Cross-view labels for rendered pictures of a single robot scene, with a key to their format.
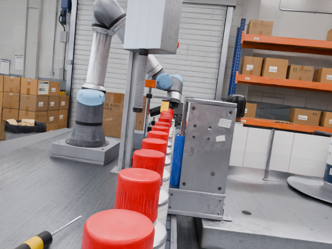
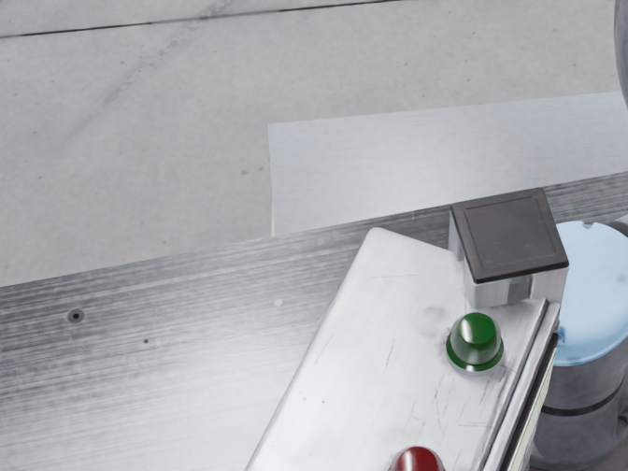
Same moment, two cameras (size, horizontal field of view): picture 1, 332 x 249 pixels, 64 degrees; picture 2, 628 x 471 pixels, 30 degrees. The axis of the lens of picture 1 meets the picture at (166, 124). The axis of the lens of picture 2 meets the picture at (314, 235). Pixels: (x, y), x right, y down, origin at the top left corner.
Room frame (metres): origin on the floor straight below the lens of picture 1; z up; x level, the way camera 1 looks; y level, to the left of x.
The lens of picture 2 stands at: (0.89, -0.15, 1.94)
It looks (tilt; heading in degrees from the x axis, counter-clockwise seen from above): 54 degrees down; 83
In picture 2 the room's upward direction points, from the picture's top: 6 degrees counter-clockwise
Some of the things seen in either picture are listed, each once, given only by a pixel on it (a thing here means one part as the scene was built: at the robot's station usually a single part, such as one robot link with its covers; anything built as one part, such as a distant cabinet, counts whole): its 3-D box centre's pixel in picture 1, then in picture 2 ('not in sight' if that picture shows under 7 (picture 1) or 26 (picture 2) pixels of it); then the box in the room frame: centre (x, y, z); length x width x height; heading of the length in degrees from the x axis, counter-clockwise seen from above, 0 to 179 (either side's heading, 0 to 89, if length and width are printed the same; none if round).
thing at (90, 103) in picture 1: (90, 105); (576, 310); (1.17, 0.34, 1.06); 0.13 x 0.12 x 0.14; 14
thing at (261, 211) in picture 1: (283, 189); not in sight; (0.93, -0.45, 0.86); 0.80 x 0.67 x 0.05; 179
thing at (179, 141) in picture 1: (178, 167); not in sight; (0.60, -0.04, 0.98); 0.03 x 0.03 x 0.16
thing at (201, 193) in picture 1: (197, 154); not in sight; (0.63, -0.09, 1.01); 0.14 x 0.13 x 0.26; 179
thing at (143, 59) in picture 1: (140, 81); not in sight; (0.90, 0.10, 1.18); 0.04 x 0.04 x 0.21
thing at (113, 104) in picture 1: (122, 113); not in sight; (1.74, 0.29, 0.99); 0.30 x 0.24 x 0.27; 174
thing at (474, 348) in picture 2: not in sight; (475, 338); (0.99, 0.10, 1.49); 0.03 x 0.03 x 0.02
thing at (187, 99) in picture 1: (207, 101); not in sight; (0.63, -0.09, 1.14); 0.14 x 0.11 x 0.01; 179
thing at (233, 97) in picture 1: (231, 129); not in sight; (1.13, -0.28, 1.03); 0.09 x 0.09 x 0.30
